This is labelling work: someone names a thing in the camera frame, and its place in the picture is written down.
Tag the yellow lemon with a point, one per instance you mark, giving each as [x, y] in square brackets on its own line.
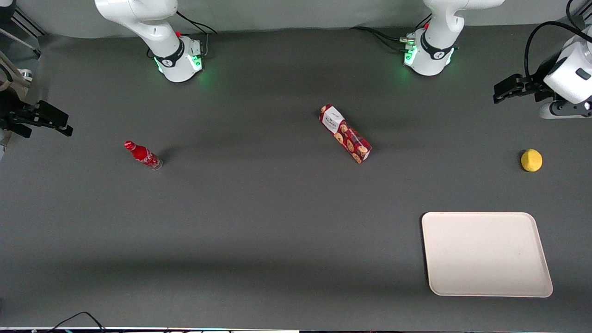
[531, 160]

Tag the red cola bottle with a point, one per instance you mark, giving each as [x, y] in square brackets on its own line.
[143, 155]

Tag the beige rectangular tray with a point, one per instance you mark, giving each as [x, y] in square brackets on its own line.
[485, 254]

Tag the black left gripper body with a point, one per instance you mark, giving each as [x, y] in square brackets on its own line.
[532, 86]

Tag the red cookie box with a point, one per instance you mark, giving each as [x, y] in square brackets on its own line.
[346, 134]

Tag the aluminium frame rail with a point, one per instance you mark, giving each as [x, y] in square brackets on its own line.
[27, 27]

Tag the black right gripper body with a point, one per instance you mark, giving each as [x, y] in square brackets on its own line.
[13, 114]

